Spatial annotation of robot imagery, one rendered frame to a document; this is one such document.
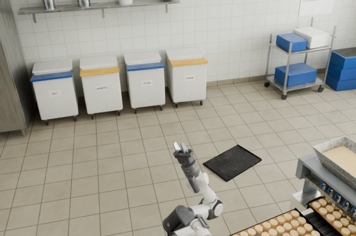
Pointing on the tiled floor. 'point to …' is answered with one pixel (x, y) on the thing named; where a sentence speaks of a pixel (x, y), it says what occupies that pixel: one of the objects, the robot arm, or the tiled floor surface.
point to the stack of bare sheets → (232, 163)
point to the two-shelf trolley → (304, 62)
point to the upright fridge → (12, 71)
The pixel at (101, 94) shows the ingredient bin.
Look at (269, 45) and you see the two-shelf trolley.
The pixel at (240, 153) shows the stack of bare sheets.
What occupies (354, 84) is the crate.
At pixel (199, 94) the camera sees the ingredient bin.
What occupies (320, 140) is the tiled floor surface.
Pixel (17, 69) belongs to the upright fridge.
